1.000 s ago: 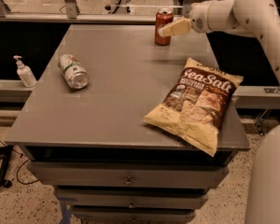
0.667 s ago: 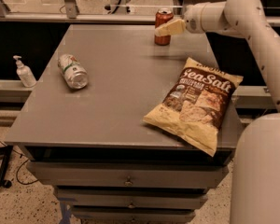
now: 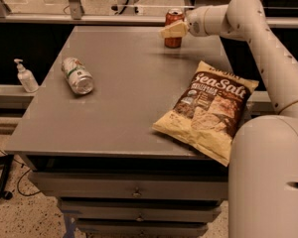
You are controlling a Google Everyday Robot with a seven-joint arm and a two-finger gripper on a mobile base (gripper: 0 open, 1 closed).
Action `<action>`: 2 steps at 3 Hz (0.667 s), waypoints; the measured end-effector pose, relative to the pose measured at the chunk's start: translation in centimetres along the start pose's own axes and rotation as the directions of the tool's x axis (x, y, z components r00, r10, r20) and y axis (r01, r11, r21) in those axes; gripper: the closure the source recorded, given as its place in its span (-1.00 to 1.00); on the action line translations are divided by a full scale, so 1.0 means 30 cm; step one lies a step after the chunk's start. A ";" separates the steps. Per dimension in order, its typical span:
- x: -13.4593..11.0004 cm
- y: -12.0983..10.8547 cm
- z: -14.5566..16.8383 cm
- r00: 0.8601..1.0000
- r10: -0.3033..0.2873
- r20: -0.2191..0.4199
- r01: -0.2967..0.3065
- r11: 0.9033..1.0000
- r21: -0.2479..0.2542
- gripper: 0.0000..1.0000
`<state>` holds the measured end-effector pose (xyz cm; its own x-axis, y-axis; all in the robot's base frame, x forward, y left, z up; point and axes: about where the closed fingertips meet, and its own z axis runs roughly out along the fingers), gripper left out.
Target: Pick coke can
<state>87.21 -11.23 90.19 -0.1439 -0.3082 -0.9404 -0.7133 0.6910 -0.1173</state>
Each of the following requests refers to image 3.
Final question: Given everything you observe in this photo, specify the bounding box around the sea salt chips bag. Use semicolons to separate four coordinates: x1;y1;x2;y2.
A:
153;61;258;166

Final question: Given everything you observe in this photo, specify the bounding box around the hand sanitizer pump bottle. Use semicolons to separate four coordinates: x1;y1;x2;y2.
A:
14;59;39;93

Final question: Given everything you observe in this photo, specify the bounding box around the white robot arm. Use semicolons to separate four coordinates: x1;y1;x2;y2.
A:
153;0;298;238

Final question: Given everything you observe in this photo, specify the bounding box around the black stand leg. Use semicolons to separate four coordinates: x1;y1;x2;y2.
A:
0;155;13;200

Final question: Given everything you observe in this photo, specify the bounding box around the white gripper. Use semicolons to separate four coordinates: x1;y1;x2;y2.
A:
159;7;209;39

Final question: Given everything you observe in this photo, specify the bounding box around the black floor cable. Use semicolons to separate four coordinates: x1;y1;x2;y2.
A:
0;141;42;197

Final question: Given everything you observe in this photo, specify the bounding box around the grey drawer cabinet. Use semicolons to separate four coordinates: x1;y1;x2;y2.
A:
7;26;229;238

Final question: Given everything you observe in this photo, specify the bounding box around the red coke can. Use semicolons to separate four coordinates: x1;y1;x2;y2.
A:
165;8;185;49

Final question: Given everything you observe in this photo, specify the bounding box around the silver green soda can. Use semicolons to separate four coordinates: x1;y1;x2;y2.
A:
62;58;94;95

